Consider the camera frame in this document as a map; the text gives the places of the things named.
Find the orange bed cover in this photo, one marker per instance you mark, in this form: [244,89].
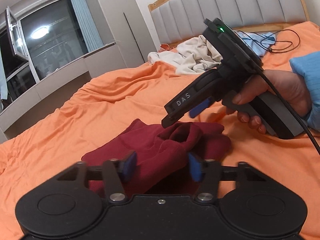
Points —
[105,106]

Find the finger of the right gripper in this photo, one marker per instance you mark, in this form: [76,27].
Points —
[187,99]
[199,108]

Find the person's right hand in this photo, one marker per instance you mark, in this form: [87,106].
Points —
[263,106]

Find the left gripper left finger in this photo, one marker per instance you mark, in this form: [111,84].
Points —
[127,166]

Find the grey built-in wardrobe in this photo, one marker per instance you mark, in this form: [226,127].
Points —
[126,40]

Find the right light blue curtain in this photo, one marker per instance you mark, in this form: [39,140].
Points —
[87,25]

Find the light blue sleeve forearm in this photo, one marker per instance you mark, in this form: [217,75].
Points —
[308,67]

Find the light blue curtain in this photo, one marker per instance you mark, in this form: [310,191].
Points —
[87,25]
[3,82]

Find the dark red sweater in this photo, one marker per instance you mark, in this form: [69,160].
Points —
[161,152]

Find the left light blue curtain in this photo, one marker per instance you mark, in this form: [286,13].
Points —
[3,82]

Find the grey padded headboard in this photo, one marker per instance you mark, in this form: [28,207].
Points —
[179,20]

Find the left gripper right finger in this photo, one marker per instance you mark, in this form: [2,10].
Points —
[195,167]

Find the cream patterned garment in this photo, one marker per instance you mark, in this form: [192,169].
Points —
[193,56]

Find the light blue garment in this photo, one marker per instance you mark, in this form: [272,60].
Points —
[259,43]

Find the window with dark glass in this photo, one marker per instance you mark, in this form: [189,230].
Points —
[52,37]

